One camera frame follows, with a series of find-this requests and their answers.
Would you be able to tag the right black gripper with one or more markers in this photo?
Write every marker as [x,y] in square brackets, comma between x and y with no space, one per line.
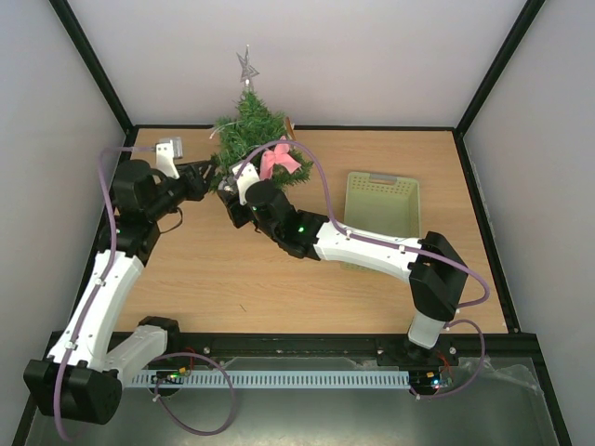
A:
[231,204]

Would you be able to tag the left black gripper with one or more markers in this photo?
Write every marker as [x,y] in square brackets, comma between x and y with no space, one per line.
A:
[192,177]

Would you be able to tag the pink fabric bow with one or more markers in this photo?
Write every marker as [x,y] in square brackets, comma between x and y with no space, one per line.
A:
[279,155]

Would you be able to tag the small green christmas tree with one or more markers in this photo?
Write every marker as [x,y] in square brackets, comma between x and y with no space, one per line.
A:
[251,105]

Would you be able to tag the silver star ornament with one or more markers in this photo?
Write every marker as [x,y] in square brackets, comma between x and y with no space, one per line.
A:
[248,71]

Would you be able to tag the green perforated plastic basket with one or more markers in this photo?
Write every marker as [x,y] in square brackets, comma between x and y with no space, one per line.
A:
[383,204]

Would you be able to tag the silver glitter ball ornament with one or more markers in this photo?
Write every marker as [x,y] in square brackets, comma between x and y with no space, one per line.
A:
[227,185]

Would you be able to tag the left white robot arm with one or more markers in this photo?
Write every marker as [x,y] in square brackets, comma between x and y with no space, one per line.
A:
[82,378]

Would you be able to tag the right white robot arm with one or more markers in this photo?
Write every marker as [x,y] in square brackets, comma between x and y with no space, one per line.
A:
[431,267]

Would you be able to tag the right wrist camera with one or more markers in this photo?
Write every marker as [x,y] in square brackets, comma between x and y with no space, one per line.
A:
[245,179]

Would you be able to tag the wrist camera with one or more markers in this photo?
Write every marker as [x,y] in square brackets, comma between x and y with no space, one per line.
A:
[245,179]
[167,151]

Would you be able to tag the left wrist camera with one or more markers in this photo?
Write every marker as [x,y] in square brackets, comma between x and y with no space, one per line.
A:
[167,151]

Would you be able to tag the black aluminium front rail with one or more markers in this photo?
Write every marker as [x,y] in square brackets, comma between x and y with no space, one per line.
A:
[220,345]

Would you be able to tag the white slotted cable duct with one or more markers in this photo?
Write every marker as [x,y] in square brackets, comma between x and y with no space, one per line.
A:
[278,379]

